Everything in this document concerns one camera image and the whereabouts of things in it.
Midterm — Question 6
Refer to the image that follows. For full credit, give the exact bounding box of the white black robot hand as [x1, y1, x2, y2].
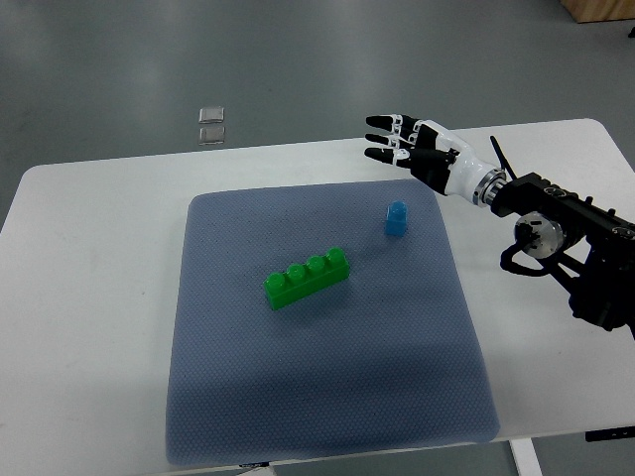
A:
[364, 114, 506, 207]

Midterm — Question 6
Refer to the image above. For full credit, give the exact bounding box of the small blue block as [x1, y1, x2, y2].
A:
[384, 200, 408, 237]

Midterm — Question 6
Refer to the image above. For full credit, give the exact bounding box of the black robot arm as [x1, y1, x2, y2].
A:
[484, 173, 634, 331]

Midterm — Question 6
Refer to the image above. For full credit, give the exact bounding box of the green four-stud block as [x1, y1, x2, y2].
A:
[263, 247, 350, 310]

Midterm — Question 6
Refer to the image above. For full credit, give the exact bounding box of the wooden box corner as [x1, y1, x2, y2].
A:
[561, 0, 634, 24]

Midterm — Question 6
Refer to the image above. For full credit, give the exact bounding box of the blue-grey fabric mat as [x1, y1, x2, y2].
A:
[166, 179, 499, 466]

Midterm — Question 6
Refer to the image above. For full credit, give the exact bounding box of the upper metal floor plate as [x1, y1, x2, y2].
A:
[198, 106, 224, 124]

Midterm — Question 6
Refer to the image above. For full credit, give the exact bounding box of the white table leg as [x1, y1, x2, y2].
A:
[509, 438, 543, 476]

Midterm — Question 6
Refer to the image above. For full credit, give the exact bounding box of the black table control panel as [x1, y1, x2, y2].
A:
[584, 426, 635, 442]

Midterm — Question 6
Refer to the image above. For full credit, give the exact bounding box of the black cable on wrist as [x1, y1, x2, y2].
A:
[489, 135, 518, 180]

